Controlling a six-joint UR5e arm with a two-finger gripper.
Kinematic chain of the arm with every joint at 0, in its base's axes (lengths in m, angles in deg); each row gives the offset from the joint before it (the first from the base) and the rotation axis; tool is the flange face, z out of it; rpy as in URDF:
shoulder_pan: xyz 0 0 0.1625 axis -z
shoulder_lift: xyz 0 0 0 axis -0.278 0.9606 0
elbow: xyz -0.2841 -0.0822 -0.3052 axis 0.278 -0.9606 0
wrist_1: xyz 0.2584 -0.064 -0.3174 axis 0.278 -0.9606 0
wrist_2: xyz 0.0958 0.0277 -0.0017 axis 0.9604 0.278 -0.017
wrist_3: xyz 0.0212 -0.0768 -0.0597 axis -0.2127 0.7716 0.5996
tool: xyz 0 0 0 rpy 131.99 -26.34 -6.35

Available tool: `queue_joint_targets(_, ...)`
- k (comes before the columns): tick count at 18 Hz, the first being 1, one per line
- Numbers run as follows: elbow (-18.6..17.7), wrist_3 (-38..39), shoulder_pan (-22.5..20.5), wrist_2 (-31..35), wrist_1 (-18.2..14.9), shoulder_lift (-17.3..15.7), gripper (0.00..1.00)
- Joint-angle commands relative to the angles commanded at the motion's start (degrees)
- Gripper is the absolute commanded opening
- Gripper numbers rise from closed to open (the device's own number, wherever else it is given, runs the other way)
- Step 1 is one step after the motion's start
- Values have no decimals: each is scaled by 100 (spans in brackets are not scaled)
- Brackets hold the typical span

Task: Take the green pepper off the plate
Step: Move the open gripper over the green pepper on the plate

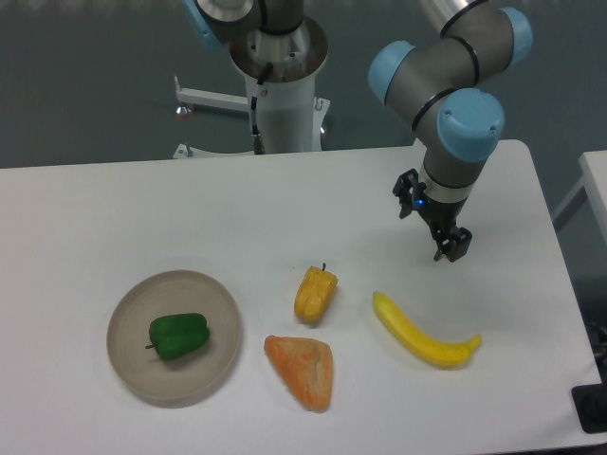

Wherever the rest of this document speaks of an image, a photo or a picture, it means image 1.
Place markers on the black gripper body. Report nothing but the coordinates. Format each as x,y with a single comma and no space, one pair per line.
414,194

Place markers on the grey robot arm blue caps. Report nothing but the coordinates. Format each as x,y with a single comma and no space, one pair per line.
434,91

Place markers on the yellow bell pepper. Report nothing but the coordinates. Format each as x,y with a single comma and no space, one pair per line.
314,294

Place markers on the green bell pepper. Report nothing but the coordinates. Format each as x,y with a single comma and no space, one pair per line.
174,336

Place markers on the beige round plate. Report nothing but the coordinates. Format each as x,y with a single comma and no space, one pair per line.
190,378

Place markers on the yellow banana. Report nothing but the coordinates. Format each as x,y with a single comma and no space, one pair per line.
433,351

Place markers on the white side table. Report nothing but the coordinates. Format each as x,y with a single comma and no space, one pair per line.
590,187

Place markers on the orange triangular bread slice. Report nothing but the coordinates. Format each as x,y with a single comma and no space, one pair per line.
306,365

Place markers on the black clamp at table edge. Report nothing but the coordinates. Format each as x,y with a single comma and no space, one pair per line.
590,404

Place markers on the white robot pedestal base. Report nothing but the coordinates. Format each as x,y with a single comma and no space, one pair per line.
285,113

